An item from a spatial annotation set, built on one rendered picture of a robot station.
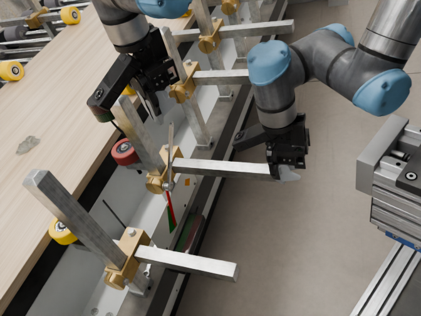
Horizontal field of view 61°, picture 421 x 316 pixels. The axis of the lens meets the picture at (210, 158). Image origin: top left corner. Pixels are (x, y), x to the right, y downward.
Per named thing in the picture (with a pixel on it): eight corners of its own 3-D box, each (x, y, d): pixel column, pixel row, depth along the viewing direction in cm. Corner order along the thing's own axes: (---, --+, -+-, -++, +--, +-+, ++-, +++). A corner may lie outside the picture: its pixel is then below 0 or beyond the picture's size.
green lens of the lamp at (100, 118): (125, 105, 82) (121, 98, 80) (113, 123, 78) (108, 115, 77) (104, 105, 84) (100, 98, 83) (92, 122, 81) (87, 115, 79)
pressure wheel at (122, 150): (157, 163, 106) (141, 136, 98) (146, 184, 101) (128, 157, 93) (135, 161, 109) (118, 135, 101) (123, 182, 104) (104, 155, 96)
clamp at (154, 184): (184, 157, 101) (178, 145, 97) (166, 195, 93) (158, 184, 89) (167, 156, 103) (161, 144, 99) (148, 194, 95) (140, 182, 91)
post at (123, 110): (193, 215, 110) (126, 91, 76) (188, 224, 108) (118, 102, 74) (183, 213, 111) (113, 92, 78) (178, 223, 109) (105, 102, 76)
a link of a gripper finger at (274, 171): (279, 185, 80) (273, 158, 74) (272, 184, 81) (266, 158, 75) (282, 168, 83) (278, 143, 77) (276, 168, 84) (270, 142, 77)
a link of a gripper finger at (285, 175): (301, 194, 83) (297, 168, 76) (276, 192, 85) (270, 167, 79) (303, 184, 84) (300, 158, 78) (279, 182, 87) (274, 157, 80)
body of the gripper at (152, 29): (181, 83, 72) (163, 29, 63) (146, 105, 70) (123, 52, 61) (163, 69, 77) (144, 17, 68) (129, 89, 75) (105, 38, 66)
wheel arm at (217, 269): (240, 270, 76) (236, 261, 73) (236, 285, 74) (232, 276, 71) (84, 239, 94) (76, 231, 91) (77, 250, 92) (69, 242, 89)
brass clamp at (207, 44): (227, 31, 123) (224, 17, 119) (216, 53, 115) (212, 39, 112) (212, 32, 126) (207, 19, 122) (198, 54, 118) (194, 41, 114)
